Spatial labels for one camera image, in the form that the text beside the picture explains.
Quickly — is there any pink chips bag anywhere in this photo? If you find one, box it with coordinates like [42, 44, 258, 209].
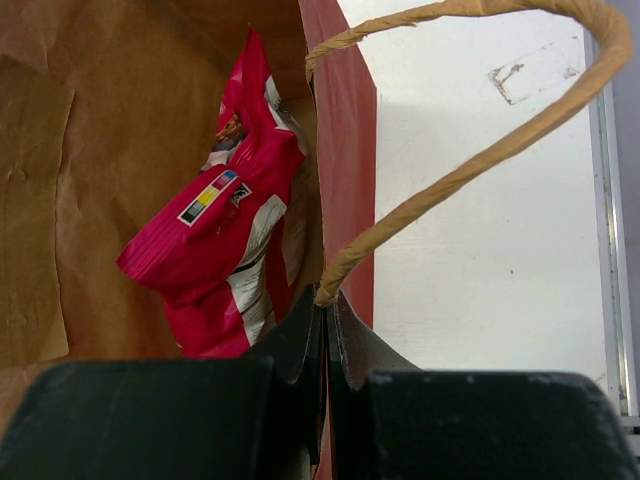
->
[117, 32, 309, 358]

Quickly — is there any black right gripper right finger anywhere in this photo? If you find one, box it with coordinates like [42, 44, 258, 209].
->
[327, 297, 639, 479]

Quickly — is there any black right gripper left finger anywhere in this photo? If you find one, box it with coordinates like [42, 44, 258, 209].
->
[1, 286, 323, 479]

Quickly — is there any red brown paper bag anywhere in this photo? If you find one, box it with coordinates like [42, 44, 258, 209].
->
[0, 0, 635, 480]

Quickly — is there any aluminium mounting rail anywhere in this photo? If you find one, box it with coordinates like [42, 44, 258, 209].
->
[588, 83, 639, 449]

